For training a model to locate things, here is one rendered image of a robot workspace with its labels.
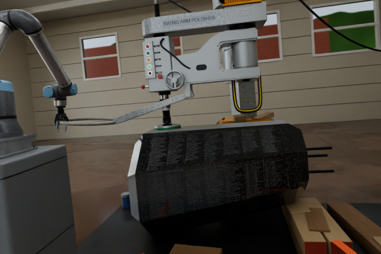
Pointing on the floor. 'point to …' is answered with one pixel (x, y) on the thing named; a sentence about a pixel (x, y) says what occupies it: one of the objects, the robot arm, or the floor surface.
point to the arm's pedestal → (37, 203)
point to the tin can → (126, 199)
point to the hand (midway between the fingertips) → (62, 130)
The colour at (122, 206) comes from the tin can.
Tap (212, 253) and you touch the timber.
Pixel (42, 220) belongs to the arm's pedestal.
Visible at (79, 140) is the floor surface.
